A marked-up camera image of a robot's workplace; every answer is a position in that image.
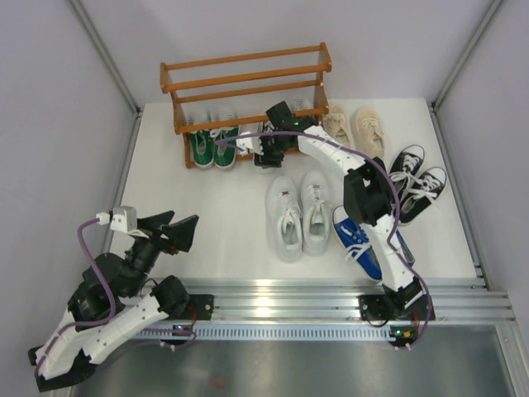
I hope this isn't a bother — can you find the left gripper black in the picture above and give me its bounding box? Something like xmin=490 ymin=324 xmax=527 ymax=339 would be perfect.
xmin=123 ymin=210 xmax=198 ymax=298

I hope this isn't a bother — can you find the black white sneaker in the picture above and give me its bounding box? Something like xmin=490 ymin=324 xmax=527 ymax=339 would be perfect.
xmin=254 ymin=121 xmax=274 ymax=174
xmin=288 ymin=98 xmax=315 ymax=116

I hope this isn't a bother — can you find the green sneaker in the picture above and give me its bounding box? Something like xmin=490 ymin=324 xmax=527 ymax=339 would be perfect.
xmin=210 ymin=126 xmax=239 ymax=170
xmin=189 ymin=130 xmax=214 ymax=169

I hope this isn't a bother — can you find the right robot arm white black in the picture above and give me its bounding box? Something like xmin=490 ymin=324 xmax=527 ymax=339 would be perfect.
xmin=248 ymin=102 xmax=433 ymax=323

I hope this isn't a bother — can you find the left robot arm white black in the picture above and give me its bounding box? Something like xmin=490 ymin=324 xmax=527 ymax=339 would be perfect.
xmin=28 ymin=206 xmax=199 ymax=392

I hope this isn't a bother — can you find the wooden two-tier shoe rack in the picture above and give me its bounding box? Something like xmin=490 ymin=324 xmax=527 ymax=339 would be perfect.
xmin=160 ymin=42 xmax=332 ymax=169

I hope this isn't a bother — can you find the beige sneaker left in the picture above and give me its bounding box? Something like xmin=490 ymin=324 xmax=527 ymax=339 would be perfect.
xmin=322 ymin=104 xmax=353 ymax=148

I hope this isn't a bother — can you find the beige sneaker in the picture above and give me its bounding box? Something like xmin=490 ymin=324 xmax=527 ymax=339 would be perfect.
xmin=322 ymin=104 xmax=353 ymax=148
xmin=352 ymin=108 xmax=385 ymax=160

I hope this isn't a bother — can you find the beige sneaker right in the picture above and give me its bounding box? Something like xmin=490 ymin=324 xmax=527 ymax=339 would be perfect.
xmin=352 ymin=108 xmax=385 ymax=160

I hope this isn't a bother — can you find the blue sneaker left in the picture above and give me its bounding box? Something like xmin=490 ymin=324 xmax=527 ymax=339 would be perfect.
xmin=331 ymin=206 xmax=382 ymax=281

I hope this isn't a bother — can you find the blue sneaker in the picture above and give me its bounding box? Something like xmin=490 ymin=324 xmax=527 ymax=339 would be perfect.
xmin=331 ymin=206 xmax=382 ymax=281
xmin=396 ymin=230 xmax=415 ymax=267

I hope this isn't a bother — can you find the black canvas sneaker upper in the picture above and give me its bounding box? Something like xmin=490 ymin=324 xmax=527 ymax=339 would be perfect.
xmin=389 ymin=145 xmax=425 ymax=184

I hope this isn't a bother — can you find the black canvas sneaker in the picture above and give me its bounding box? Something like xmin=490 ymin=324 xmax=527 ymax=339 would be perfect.
xmin=389 ymin=145 xmax=425 ymax=184
xmin=399 ymin=166 xmax=447 ymax=225

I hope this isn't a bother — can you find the black canvas sneaker lower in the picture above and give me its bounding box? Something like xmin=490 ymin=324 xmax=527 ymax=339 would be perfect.
xmin=399 ymin=166 xmax=447 ymax=225

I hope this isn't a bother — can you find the blue sneaker right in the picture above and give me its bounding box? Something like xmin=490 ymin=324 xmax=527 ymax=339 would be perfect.
xmin=396 ymin=230 xmax=415 ymax=267

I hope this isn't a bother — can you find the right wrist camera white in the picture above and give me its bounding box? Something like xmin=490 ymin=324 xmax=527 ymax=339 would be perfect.
xmin=236 ymin=132 xmax=263 ymax=155

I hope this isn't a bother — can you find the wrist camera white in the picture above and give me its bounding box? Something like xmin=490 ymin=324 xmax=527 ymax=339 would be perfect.
xmin=96 ymin=206 xmax=137 ymax=234
xmin=236 ymin=132 xmax=263 ymax=155

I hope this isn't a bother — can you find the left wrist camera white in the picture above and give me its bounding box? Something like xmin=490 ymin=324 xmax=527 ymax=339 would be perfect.
xmin=96 ymin=206 xmax=137 ymax=234

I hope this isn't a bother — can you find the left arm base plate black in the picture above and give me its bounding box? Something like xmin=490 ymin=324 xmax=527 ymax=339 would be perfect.
xmin=168 ymin=294 xmax=214 ymax=321

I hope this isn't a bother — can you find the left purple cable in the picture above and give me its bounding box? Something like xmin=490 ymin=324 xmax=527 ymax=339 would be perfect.
xmin=35 ymin=218 xmax=198 ymax=380

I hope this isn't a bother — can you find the aluminium mounting rail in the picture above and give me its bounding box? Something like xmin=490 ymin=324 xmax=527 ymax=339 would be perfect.
xmin=68 ymin=277 xmax=517 ymax=323

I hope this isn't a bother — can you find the slotted grey cable duct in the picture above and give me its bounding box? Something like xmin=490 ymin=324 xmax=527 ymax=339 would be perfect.
xmin=134 ymin=322 xmax=417 ymax=342

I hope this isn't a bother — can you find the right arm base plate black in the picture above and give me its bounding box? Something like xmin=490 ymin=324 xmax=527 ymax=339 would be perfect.
xmin=358 ymin=294 xmax=436 ymax=327

